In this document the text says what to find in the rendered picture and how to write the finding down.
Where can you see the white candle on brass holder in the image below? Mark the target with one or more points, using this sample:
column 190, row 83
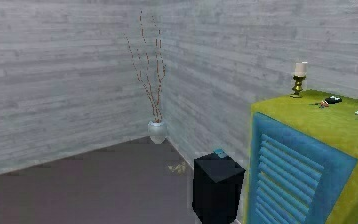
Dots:
column 299, row 78

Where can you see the green cabinet with blue door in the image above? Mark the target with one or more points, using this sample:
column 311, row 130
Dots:
column 307, row 160

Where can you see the black key fob with keys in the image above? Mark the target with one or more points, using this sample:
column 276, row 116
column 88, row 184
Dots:
column 330, row 100

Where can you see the black bin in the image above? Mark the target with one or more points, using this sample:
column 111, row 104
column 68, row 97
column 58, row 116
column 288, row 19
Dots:
column 217, row 190

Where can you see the white vase with red twigs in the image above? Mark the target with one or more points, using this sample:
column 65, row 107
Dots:
column 157, row 131

